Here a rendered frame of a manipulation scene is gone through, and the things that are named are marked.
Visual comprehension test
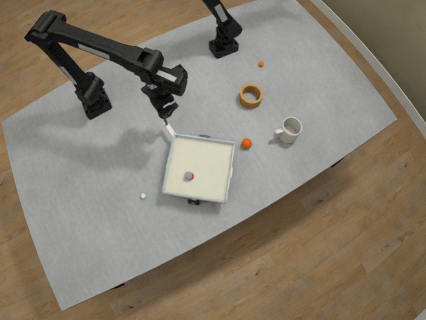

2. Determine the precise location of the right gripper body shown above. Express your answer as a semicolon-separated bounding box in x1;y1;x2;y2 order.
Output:
143;85;174;117

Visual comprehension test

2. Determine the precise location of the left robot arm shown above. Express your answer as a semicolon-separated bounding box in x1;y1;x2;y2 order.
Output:
202;0;243;55

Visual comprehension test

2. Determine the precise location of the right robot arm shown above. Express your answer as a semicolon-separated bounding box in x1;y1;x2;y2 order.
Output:
24;10;188;117

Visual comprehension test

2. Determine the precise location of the white mug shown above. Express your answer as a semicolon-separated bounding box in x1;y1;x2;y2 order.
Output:
273;117;302;143

